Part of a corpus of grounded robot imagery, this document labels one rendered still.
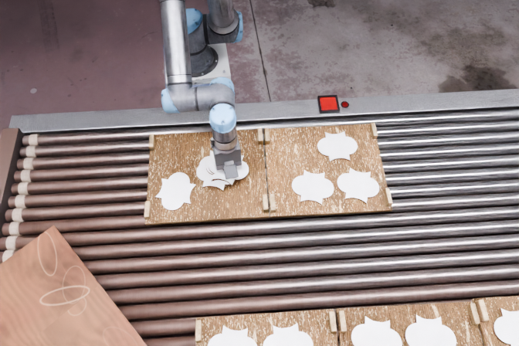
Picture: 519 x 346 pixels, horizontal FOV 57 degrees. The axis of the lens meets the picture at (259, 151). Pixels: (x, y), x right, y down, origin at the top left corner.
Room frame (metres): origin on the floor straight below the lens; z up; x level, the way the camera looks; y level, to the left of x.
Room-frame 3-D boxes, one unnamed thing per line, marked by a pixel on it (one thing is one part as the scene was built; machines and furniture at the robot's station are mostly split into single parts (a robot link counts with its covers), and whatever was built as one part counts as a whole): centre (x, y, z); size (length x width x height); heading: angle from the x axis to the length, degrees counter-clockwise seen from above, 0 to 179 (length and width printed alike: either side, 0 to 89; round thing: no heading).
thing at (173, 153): (0.79, 0.18, 0.93); 0.41 x 0.35 x 0.02; 94
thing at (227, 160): (0.77, 0.10, 1.08); 0.12 x 0.09 x 0.16; 14
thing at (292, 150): (0.81, -0.23, 0.93); 0.41 x 0.35 x 0.02; 93
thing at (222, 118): (0.80, 0.11, 1.23); 0.09 x 0.08 x 0.11; 4
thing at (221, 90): (0.89, 0.13, 1.23); 0.11 x 0.11 x 0.08; 4
